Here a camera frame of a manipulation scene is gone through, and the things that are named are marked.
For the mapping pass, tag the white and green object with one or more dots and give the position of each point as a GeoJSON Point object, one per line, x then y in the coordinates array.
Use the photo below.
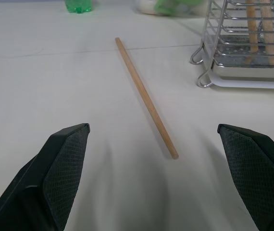
{"type": "Point", "coordinates": [146, 6]}

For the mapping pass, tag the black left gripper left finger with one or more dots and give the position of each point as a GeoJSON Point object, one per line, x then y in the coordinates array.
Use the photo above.
{"type": "Point", "coordinates": [55, 178]}

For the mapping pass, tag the green plastic bag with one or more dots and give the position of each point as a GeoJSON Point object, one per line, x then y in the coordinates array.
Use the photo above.
{"type": "Point", "coordinates": [173, 6]}

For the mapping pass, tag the white drip tray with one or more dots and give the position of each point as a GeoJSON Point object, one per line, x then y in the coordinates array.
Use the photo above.
{"type": "Point", "coordinates": [252, 84]}

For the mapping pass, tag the green plastic bottle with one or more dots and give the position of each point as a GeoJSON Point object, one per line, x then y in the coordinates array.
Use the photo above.
{"type": "Point", "coordinates": [78, 5]}

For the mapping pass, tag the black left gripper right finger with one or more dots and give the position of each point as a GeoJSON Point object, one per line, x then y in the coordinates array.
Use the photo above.
{"type": "Point", "coordinates": [254, 173]}

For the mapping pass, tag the wooden chopstick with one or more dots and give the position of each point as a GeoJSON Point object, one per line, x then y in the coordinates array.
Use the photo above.
{"type": "Point", "coordinates": [268, 31]}
{"type": "Point", "coordinates": [145, 96]}
{"type": "Point", "coordinates": [252, 26]}

